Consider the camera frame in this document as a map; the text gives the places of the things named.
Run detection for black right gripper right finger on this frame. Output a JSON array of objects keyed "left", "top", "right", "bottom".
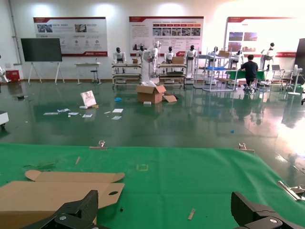
[{"left": 231, "top": 191, "right": 305, "bottom": 229}]

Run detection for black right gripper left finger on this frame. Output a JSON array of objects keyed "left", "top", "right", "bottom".
[{"left": 21, "top": 189, "right": 108, "bottom": 229}]

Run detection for brown cardboard mailer box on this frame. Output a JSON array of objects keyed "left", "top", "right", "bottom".
[{"left": 0, "top": 169, "right": 126, "bottom": 229}]

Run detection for large open cardboard box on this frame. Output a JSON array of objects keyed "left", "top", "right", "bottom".
[{"left": 135, "top": 84, "right": 167, "bottom": 104}]

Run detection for red box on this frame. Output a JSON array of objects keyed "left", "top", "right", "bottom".
[{"left": 5, "top": 69, "right": 20, "bottom": 83}]

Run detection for green tablecloth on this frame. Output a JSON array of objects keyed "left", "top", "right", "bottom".
[{"left": 0, "top": 143, "right": 305, "bottom": 229}]

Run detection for white sign on floor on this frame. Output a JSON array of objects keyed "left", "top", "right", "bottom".
[{"left": 80, "top": 91, "right": 97, "bottom": 107}]

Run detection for white wheeled cabinet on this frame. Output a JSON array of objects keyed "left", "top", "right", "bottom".
[{"left": 0, "top": 111, "right": 10, "bottom": 131}]

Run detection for black stool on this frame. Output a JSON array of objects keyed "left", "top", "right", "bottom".
[{"left": 90, "top": 70, "right": 102, "bottom": 84}]

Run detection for green panelled work table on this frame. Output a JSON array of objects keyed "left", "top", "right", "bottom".
[{"left": 225, "top": 69, "right": 266, "bottom": 83}]

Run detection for flat cardboard piece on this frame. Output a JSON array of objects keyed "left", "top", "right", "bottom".
[{"left": 163, "top": 93, "right": 177, "bottom": 103}]

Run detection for wheeled workbench rack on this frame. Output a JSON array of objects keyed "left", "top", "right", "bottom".
[
  {"left": 111, "top": 62, "right": 143, "bottom": 90},
  {"left": 157, "top": 63, "right": 187, "bottom": 89}
]

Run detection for person in black shirt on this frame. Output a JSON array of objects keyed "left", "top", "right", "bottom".
[{"left": 240, "top": 54, "right": 259, "bottom": 86}]

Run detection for white desk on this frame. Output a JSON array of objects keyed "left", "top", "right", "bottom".
[{"left": 74, "top": 62, "right": 102, "bottom": 85}]

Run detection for tall plastic-wrapped white robot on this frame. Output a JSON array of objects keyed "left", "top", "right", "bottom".
[{"left": 140, "top": 41, "right": 161, "bottom": 87}]

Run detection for white humanoid robot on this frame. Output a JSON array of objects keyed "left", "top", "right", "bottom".
[
  {"left": 207, "top": 46, "right": 220, "bottom": 59},
  {"left": 183, "top": 45, "right": 197, "bottom": 84},
  {"left": 260, "top": 42, "right": 277, "bottom": 72},
  {"left": 163, "top": 46, "right": 176, "bottom": 64},
  {"left": 230, "top": 49, "right": 244, "bottom": 70},
  {"left": 112, "top": 47, "right": 126, "bottom": 73},
  {"left": 135, "top": 45, "right": 146, "bottom": 63}
]

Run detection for dark tall panel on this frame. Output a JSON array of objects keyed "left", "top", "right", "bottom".
[{"left": 295, "top": 38, "right": 305, "bottom": 85}]

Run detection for black screen on stand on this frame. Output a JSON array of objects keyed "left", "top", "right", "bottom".
[{"left": 20, "top": 38, "right": 65, "bottom": 84}]

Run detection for info board with round icons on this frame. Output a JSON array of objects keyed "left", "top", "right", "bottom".
[{"left": 33, "top": 16, "right": 108, "bottom": 57}]

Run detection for info board with dark photos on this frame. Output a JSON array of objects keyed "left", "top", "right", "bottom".
[{"left": 226, "top": 16, "right": 298, "bottom": 58}]

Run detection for info board with photo row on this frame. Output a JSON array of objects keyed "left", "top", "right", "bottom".
[{"left": 129, "top": 16, "right": 204, "bottom": 57}]

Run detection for white pedestal fan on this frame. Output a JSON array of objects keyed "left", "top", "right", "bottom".
[{"left": 287, "top": 64, "right": 304, "bottom": 96}]

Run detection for grey metal frame shelf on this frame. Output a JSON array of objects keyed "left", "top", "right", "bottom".
[{"left": 193, "top": 53, "right": 239, "bottom": 93}]

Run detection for grey wall pipe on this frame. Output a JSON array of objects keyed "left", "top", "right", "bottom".
[{"left": 8, "top": 0, "right": 22, "bottom": 65}]

